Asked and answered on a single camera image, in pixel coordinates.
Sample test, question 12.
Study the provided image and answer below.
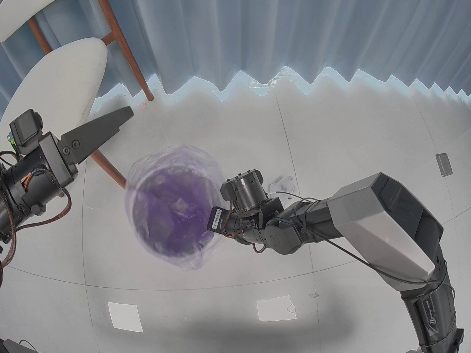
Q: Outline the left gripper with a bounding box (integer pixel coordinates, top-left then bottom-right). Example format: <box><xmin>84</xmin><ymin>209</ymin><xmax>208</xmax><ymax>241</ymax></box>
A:
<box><xmin>4</xmin><ymin>106</ymin><xmax>134</xmax><ymax>219</ymax></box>

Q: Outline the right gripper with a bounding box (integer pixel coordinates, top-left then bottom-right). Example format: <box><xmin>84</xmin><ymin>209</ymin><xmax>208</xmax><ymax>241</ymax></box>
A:
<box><xmin>208</xmin><ymin>206</ymin><xmax>244</xmax><ymax>240</ymax></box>

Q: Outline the purple plastic bag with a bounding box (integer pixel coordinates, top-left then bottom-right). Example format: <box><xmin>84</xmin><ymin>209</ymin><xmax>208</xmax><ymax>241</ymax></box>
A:
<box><xmin>124</xmin><ymin>144</ymin><xmax>225</xmax><ymax>271</ymax></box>

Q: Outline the white padded wooden chair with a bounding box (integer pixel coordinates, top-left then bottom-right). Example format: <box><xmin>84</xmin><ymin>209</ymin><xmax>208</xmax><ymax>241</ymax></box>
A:
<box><xmin>0</xmin><ymin>0</ymin><xmax>154</xmax><ymax>198</ymax></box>

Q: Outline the crumpled clear wrapper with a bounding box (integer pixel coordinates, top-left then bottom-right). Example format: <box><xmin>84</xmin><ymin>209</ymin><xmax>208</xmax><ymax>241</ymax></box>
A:
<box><xmin>268</xmin><ymin>176</ymin><xmax>297</xmax><ymax>194</ymax></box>

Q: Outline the pale blue curtain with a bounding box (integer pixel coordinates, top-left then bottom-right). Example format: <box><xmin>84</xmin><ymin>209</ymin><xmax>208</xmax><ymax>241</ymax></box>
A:
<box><xmin>0</xmin><ymin>0</ymin><xmax>471</xmax><ymax>106</ymax></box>

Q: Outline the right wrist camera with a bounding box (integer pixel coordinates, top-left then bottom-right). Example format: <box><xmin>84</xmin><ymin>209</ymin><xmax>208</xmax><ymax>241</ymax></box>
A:
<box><xmin>220</xmin><ymin>178</ymin><xmax>238</xmax><ymax>202</ymax></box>

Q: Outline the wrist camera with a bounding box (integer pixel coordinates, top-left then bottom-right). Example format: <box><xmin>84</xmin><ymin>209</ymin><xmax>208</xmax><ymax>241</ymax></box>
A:
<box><xmin>220</xmin><ymin>178</ymin><xmax>238</xmax><ymax>202</ymax></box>
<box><xmin>7</xmin><ymin>110</ymin><xmax>45</xmax><ymax>157</ymax></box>

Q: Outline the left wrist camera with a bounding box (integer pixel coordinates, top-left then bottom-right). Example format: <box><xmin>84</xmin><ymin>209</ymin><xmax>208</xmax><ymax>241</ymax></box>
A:
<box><xmin>7</xmin><ymin>110</ymin><xmax>45</xmax><ymax>157</ymax></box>

